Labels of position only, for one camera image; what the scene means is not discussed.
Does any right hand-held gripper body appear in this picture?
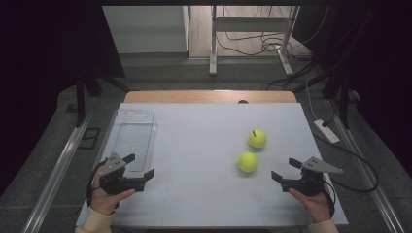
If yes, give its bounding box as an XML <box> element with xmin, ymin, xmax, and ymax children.
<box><xmin>281</xmin><ymin>156</ymin><xmax>344</xmax><ymax>198</ymax></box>

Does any tangle of black floor cables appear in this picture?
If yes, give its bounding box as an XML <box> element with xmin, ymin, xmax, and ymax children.
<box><xmin>215</xmin><ymin>5</ymin><xmax>328</xmax><ymax>63</ymax></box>

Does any person's left hand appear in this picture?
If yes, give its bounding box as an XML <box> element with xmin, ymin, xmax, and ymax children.
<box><xmin>89</xmin><ymin>166</ymin><xmax>137</xmax><ymax>216</ymax></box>

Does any right hand-held gripper black cable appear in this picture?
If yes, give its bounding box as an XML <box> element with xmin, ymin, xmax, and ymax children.
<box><xmin>322</xmin><ymin>179</ymin><xmax>336</xmax><ymax>217</ymax></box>

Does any white metal stand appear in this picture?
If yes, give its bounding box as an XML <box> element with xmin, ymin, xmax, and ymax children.
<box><xmin>208</xmin><ymin>5</ymin><xmax>300</xmax><ymax>77</ymax></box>

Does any black floor plate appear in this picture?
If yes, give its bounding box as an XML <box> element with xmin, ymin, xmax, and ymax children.
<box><xmin>77</xmin><ymin>127</ymin><xmax>102</xmax><ymax>150</ymax></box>

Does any clear plastic container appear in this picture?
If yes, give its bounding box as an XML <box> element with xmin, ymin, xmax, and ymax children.
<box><xmin>110</xmin><ymin>109</ymin><xmax>158</xmax><ymax>180</ymax></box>

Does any wooden table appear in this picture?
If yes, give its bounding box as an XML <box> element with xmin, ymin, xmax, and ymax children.
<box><xmin>123</xmin><ymin>90</ymin><xmax>298</xmax><ymax>105</ymax></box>

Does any white power strip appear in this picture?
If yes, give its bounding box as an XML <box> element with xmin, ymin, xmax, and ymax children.
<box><xmin>313</xmin><ymin>118</ymin><xmax>341</xmax><ymax>145</ymax></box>

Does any black power cable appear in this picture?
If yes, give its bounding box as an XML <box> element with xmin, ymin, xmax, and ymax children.
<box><xmin>312</xmin><ymin>119</ymin><xmax>380</xmax><ymax>193</ymax></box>

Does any aluminium floor rail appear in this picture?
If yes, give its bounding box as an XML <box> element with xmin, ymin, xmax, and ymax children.
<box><xmin>325</xmin><ymin>100</ymin><xmax>406</xmax><ymax>233</ymax></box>
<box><xmin>20</xmin><ymin>106</ymin><xmax>98</xmax><ymax>233</ymax></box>

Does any white cabinet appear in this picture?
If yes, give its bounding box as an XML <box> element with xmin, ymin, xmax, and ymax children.
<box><xmin>102</xmin><ymin>5</ymin><xmax>190</xmax><ymax>54</ymax></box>

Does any person's right hand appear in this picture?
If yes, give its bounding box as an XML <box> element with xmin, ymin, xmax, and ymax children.
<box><xmin>288</xmin><ymin>185</ymin><xmax>332</xmax><ymax>224</ymax></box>

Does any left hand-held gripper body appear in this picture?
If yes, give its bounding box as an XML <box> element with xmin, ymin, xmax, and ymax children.
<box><xmin>98</xmin><ymin>152</ymin><xmax>146</xmax><ymax>196</ymax></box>

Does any white board table cover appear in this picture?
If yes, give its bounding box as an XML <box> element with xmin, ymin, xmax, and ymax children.
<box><xmin>76</xmin><ymin>102</ymin><xmax>349</xmax><ymax>227</ymax></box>

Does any yellow-green apple with stem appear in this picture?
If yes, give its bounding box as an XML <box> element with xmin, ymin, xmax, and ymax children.
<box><xmin>248</xmin><ymin>129</ymin><xmax>268</xmax><ymax>150</ymax></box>

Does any black metal stand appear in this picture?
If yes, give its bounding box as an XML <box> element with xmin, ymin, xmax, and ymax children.
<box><xmin>292</xmin><ymin>64</ymin><xmax>361</xmax><ymax>130</ymax></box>
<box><xmin>66</xmin><ymin>69</ymin><xmax>130</xmax><ymax>128</ymax></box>

